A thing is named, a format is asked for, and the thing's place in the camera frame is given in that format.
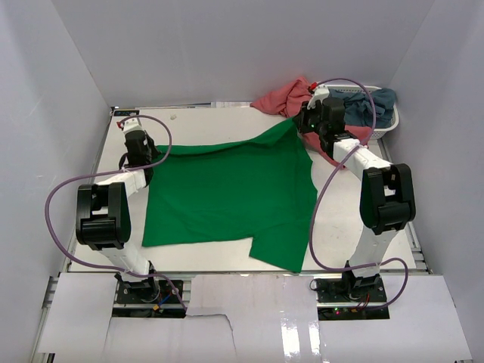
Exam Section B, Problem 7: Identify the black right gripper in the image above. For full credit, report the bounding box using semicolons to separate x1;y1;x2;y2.
293;100;327;136

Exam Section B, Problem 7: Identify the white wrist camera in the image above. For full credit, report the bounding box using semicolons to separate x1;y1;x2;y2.
116;119;144;135
307;82;330;109

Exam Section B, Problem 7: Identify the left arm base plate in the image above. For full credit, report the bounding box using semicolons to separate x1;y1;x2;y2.
112;273;186;318

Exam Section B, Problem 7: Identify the white plastic laundry basket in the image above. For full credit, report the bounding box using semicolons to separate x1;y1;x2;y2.
328;85;399;139

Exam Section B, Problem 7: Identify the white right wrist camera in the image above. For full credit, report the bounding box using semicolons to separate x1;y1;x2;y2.
307;82;330;109

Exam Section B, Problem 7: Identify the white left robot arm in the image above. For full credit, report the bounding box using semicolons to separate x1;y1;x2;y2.
76;168;160;302

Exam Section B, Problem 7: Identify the black label sticker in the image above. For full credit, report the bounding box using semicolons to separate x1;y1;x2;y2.
113;110;140;117

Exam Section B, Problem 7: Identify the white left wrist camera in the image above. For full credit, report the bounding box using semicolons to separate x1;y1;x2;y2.
116;119;144;135

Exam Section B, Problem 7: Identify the green t shirt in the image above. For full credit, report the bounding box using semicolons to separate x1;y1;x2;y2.
142;119;318;273

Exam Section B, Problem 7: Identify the salmon pink t shirt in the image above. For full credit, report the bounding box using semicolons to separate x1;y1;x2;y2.
250;76;374;167

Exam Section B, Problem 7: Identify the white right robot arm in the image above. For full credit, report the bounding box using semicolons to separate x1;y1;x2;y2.
293;97;416;302

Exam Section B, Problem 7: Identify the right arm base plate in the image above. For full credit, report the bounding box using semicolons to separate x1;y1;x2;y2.
309;278;390;321

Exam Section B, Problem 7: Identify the dark blue t shirt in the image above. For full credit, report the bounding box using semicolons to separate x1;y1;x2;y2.
331;88;396;129

